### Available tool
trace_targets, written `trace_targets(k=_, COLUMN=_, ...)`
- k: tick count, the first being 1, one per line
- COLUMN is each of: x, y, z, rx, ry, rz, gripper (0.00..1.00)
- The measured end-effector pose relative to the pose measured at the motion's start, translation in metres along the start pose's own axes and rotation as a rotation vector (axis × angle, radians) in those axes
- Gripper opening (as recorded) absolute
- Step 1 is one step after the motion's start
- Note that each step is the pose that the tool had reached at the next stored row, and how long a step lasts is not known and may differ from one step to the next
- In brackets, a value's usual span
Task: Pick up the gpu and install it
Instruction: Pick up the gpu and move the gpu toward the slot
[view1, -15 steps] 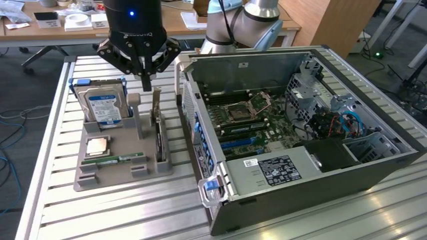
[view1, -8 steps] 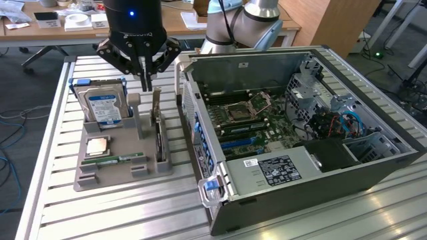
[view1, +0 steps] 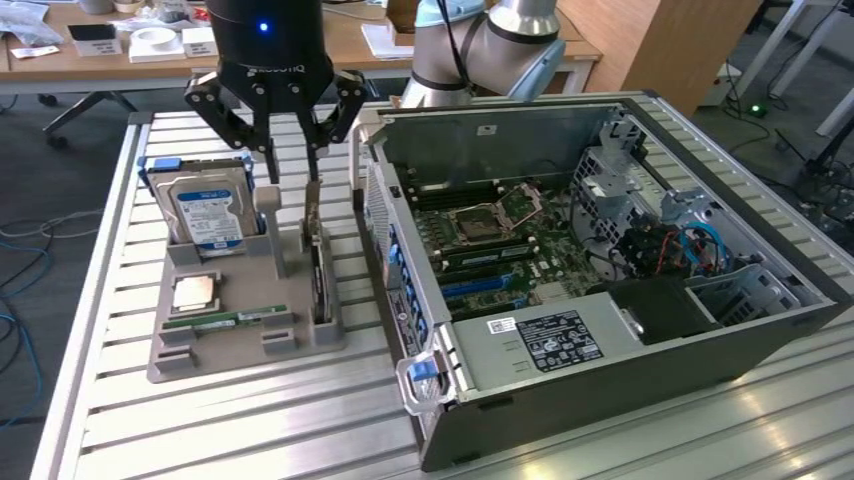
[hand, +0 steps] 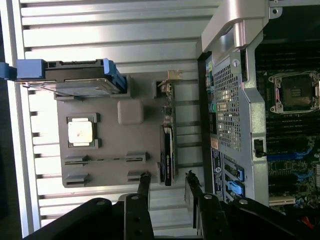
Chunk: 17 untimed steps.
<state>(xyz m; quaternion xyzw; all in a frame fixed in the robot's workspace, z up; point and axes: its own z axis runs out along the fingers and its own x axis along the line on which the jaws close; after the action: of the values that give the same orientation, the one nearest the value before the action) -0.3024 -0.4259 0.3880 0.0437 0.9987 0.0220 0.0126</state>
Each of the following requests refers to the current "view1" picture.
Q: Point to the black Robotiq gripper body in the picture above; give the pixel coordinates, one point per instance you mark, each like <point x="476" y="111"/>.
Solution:
<point x="266" y="50"/>

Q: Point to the expansion card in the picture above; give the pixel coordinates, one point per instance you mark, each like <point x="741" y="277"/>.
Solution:
<point x="321" y="280"/>

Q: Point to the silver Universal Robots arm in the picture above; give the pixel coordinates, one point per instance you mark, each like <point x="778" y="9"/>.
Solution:
<point x="520" y="30"/>

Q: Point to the small white box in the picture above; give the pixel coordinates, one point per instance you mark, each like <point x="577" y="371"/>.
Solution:
<point x="198" y="42"/>

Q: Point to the white paper stack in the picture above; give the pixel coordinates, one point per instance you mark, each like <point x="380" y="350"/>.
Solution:
<point x="387" y="42"/>

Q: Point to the dark grey pouch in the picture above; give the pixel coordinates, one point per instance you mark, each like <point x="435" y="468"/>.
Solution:
<point x="169" y="12"/>

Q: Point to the flat white box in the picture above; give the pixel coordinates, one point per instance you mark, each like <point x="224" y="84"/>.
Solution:
<point x="156" y="56"/>

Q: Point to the white tape roll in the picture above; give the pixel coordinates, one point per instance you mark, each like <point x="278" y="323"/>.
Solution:
<point x="152" y="37"/>

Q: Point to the brown cardboard box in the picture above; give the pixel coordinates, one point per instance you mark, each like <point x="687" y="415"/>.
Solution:
<point x="400" y="15"/>

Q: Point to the black desk leg with castors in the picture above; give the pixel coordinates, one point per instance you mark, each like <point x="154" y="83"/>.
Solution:
<point x="80" y="107"/>

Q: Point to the small beige bowl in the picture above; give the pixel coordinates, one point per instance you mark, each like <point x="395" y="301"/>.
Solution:
<point x="126" y="5"/>

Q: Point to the white box with black top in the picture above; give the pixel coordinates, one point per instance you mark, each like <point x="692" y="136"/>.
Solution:
<point x="96" y="40"/>

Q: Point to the wooden desk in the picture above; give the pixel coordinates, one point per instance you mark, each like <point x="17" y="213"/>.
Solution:
<point x="66" y="70"/>

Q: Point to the grey cup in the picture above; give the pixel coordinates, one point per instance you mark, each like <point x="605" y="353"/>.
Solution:
<point x="96" y="5"/>

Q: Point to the CPU socket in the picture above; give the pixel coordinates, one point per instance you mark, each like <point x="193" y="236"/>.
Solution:
<point x="480" y="225"/>

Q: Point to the metal socket cover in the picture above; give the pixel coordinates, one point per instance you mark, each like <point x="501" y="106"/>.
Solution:
<point x="520" y="197"/>

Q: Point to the white card with red mark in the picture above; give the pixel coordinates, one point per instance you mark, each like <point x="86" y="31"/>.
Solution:
<point x="33" y="51"/>

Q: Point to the grey plastic parts rack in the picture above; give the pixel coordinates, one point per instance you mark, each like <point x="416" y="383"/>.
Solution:
<point x="246" y="285"/>

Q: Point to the silver CPU chip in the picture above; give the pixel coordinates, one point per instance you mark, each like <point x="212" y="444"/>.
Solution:
<point x="193" y="292"/>

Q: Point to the clear plastic bag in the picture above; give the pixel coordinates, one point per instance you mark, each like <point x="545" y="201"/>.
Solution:
<point x="26" y="22"/>

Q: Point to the green RAM stick white label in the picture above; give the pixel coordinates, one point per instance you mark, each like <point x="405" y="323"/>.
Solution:
<point x="487" y="257"/>

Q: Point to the blue expansion slot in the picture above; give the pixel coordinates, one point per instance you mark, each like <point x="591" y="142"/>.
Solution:
<point x="476" y="286"/>

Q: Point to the green motherboard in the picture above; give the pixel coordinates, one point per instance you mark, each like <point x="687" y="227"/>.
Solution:
<point x="560" y="250"/>

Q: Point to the silver metal disk bay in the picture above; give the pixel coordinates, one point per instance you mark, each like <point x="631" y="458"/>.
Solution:
<point x="613" y="200"/>

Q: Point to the wooden cabinet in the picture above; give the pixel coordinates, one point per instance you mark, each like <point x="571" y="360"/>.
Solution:
<point x="667" y="50"/>

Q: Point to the grey power supply unit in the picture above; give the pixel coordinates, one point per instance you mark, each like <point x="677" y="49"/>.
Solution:
<point x="493" y="360"/>

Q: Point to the green indicator light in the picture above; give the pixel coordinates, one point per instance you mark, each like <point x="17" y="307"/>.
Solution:
<point x="756" y="108"/>

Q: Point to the open grey PC case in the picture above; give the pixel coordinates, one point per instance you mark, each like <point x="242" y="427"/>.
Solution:
<point x="600" y="400"/>

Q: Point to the black tripod stand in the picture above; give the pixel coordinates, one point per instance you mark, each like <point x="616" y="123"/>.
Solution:
<point x="823" y="155"/>

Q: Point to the hard disk with blue bracket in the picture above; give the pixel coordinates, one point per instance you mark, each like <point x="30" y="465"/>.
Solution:
<point x="202" y="210"/>

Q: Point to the silver metal drive bracket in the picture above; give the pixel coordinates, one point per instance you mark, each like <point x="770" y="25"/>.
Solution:
<point x="740" y="295"/>

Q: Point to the white table frame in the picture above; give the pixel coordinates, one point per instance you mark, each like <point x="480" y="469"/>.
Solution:
<point x="836" y="117"/>

